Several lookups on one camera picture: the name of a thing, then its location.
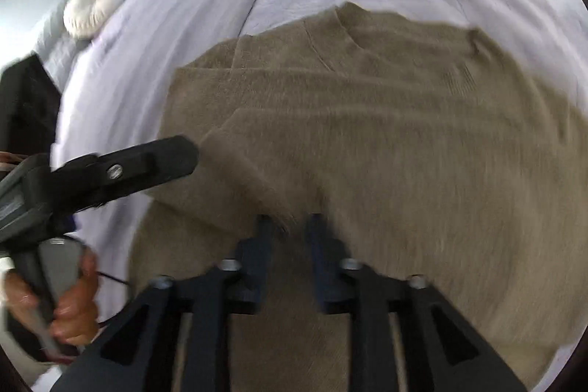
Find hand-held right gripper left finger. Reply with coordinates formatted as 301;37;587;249
54;214;277;392

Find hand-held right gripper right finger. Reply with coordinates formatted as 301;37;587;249
307;213;528;392

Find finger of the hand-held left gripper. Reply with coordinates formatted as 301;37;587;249
50;135;200;213

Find olive fuzzy sweater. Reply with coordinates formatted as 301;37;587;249
129;1;588;392

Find person's left hand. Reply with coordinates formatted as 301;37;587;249
4;249;100;348

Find lavender duvet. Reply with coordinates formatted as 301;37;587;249
28;0;297;388

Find white round cushion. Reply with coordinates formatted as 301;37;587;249
63;0;126;39

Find black cable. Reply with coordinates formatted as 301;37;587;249
94;270;132;328

